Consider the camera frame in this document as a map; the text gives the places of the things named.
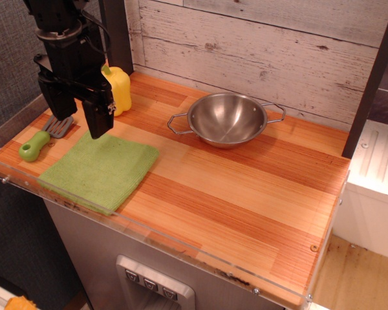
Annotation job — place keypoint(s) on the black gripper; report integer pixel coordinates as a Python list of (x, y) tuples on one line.
[(71, 69)]

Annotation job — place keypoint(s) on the green cloth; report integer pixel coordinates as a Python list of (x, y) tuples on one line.
[(100, 174)]

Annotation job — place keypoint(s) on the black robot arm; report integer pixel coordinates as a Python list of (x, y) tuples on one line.
[(58, 15)]

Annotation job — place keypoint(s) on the yellow toy bell pepper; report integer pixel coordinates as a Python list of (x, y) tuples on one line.
[(121, 88)]

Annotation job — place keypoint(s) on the grey cabinet with dispenser panel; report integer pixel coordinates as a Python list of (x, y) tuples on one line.
[(118, 271)]

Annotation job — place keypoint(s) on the clear acrylic table guard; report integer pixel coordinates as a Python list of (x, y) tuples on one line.
[(259, 223)]

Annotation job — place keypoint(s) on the green handled grey spatula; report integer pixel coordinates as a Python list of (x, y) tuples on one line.
[(53, 128)]

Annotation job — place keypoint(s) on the dark left frame post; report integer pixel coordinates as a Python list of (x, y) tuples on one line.
[(114, 18)]

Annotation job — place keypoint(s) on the dark frame post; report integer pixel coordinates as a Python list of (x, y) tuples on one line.
[(114, 18), (365, 106)]

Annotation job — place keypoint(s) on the steel bowl with handles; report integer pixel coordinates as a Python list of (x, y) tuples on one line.
[(228, 120)]

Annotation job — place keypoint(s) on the dark right frame post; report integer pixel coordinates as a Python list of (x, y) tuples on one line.
[(365, 106)]

